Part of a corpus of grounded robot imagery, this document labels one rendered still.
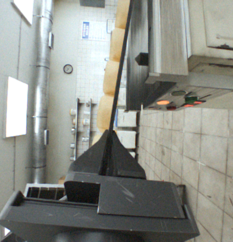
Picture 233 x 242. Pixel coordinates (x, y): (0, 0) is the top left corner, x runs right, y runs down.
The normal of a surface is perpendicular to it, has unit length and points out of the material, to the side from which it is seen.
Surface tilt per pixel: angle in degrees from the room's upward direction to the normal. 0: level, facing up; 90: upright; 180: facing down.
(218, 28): 90
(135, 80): 90
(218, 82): 90
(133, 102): 90
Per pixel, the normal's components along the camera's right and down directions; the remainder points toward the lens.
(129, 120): 0.07, 0.07
